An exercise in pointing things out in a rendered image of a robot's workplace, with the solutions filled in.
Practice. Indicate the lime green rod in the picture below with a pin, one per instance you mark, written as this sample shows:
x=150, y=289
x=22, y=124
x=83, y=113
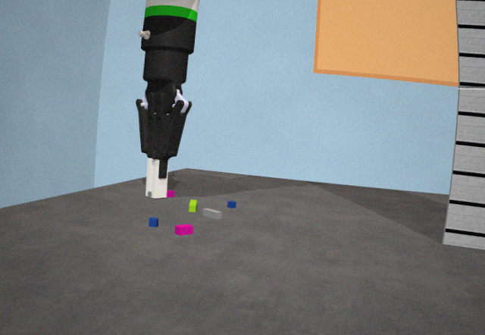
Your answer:
x=192, y=206

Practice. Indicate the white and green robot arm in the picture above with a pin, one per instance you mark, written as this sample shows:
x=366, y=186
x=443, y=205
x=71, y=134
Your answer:
x=170, y=25

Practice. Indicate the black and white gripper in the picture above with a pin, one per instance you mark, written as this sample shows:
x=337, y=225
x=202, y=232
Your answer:
x=164, y=72

